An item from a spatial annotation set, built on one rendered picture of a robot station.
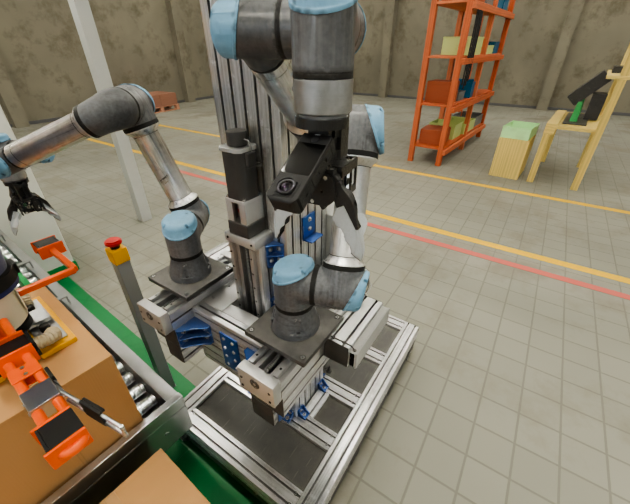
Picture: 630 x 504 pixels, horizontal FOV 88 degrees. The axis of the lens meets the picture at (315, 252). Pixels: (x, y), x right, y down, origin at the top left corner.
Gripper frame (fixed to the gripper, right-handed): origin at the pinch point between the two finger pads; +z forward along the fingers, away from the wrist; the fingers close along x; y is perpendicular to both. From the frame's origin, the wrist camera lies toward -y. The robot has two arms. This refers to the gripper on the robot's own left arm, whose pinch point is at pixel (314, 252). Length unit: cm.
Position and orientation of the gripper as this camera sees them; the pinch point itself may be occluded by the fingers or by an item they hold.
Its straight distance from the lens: 51.9
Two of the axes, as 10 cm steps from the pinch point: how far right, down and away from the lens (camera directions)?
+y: 4.6, -4.7, 7.5
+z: 0.0, 8.5, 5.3
